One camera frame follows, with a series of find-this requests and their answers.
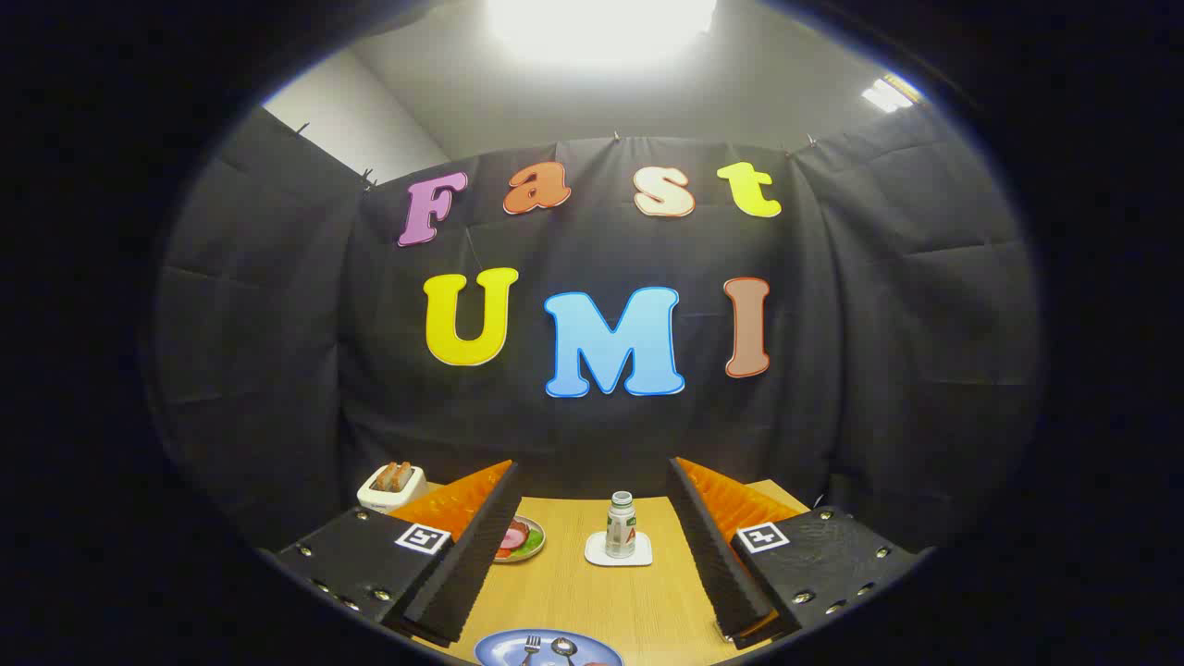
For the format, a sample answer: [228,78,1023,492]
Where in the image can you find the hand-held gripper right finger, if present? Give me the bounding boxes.
[668,456,926,650]

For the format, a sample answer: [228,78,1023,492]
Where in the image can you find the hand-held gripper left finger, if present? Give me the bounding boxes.
[273,460,524,648]

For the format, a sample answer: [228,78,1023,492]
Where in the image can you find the oval plate of food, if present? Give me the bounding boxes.
[495,515,547,563]

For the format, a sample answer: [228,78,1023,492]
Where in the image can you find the blue round plate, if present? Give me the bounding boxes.
[475,629,625,666]

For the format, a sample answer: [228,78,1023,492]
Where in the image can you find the white drink bottle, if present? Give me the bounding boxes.
[605,491,637,559]

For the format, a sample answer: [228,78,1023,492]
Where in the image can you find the white toaster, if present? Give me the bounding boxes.
[357,462,428,514]

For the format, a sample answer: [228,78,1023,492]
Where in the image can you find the white square coaster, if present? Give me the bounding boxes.
[585,531,653,567]

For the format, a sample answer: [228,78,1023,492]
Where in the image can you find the small ceiling light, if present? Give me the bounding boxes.
[862,74,922,114]

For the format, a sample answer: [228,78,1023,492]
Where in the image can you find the large ceiling light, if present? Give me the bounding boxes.
[486,0,718,68]

